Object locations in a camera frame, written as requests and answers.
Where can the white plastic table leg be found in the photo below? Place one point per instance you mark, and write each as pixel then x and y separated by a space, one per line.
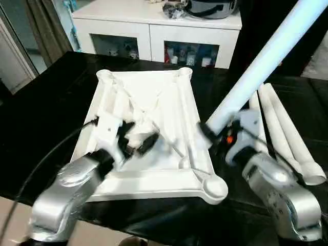
pixel 291 128
pixel 278 128
pixel 253 102
pixel 269 51

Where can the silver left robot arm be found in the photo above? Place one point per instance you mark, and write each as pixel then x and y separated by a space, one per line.
pixel 64 184

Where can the white plastic table top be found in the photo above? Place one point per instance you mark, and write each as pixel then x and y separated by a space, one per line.
pixel 164 102

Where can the red bottle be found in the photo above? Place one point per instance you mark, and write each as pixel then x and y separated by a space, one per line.
pixel 168 54

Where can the white cabinet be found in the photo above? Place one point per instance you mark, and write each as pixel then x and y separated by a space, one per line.
pixel 153 38

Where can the black cabinet gold label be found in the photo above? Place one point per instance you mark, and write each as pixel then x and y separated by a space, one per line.
pixel 256 20

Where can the dark helmet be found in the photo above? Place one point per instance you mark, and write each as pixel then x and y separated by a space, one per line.
pixel 212 11

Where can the black bundle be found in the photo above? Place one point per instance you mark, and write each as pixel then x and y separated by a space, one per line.
pixel 176 10

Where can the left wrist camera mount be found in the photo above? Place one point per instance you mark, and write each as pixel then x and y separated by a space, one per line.
pixel 107 130

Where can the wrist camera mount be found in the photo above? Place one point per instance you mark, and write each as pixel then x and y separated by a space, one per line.
pixel 107 130
pixel 248 123

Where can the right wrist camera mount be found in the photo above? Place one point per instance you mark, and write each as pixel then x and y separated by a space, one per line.
pixel 248 123

